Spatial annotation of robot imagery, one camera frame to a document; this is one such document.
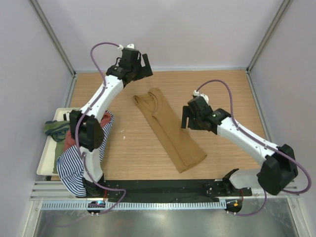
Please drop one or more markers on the black white striped top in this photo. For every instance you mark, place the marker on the black white striped top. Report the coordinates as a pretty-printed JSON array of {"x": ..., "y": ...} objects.
[{"x": 66, "y": 116}]

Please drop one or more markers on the red graphic tank top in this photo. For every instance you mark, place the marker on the red graphic tank top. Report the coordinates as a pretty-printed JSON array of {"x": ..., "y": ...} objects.
[{"x": 106, "y": 124}]

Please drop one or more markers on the white plastic tray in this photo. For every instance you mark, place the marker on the white plastic tray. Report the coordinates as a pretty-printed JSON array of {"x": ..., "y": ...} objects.
[{"x": 46, "y": 163}]

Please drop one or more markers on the right aluminium frame post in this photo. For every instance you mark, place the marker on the right aluminium frame post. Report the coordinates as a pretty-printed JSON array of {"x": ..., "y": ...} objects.
[{"x": 280, "y": 13}]

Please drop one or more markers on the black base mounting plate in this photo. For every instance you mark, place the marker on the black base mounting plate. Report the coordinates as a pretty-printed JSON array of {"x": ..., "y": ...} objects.
[{"x": 172, "y": 191}]

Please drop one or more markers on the aluminium front rail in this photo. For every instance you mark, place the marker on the aluminium front rail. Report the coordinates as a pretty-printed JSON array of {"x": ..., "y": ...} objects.
[{"x": 51, "y": 190}]

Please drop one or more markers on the tan brown tank top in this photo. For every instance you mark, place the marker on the tan brown tank top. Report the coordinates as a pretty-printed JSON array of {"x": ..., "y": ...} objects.
[{"x": 183, "y": 151}]

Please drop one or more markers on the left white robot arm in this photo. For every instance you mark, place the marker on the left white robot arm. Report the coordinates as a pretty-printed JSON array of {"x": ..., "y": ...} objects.
[{"x": 85, "y": 123}]

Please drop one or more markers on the slotted grey cable duct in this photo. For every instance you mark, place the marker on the slotted grey cable duct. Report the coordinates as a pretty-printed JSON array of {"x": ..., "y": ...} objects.
[{"x": 98, "y": 205}]

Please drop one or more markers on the aluminium frame post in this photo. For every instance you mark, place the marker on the aluminium frame post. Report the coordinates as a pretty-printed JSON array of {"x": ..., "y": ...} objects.
[
  {"x": 280, "y": 13},
  {"x": 49, "y": 30}
]

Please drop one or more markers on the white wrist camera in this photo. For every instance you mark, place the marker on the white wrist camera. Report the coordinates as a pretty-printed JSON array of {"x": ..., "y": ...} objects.
[
  {"x": 198, "y": 94},
  {"x": 131, "y": 46}
]

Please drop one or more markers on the blue white striped top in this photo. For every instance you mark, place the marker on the blue white striped top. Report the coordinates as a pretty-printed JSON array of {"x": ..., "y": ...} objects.
[{"x": 70, "y": 170}]

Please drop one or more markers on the olive green tank top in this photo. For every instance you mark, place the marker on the olive green tank top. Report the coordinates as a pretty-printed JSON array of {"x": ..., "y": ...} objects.
[{"x": 60, "y": 132}]

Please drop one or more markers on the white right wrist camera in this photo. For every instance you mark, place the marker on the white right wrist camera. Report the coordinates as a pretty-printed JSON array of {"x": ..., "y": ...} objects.
[{"x": 198, "y": 94}]

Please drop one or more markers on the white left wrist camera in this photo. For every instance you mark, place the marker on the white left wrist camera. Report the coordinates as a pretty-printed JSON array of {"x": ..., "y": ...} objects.
[{"x": 131, "y": 46}]

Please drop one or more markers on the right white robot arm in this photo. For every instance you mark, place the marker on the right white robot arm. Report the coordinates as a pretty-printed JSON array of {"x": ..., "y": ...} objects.
[{"x": 277, "y": 168}]

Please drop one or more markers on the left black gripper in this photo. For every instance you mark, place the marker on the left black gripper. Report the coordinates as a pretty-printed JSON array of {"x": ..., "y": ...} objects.
[{"x": 145, "y": 71}]

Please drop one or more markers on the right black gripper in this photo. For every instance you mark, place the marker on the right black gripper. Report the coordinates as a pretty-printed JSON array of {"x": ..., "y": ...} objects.
[{"x": 187, "y": 112}]

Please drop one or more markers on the left aluminium frame post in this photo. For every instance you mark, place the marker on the left aluminium frame post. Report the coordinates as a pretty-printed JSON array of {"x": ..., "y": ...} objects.
[{"x": 49, "y": 30}]

